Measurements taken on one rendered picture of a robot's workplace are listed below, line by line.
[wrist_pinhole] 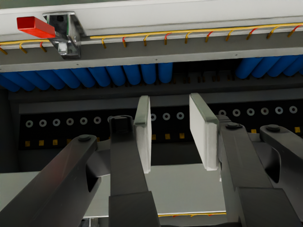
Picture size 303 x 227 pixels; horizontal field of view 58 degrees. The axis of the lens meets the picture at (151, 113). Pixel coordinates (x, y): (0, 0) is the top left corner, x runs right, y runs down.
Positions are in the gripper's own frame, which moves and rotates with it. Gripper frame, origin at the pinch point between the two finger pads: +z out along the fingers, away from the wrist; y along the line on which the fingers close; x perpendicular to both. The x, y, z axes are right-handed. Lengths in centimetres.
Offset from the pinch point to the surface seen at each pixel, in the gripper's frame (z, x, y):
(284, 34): 11.3, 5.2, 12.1
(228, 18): 10.0, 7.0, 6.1
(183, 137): 19.5, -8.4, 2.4
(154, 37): 11.0, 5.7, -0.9
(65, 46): 7.5, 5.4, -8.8
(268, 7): 8.8, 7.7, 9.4
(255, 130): 19.7, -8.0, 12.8
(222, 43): 11.1, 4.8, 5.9
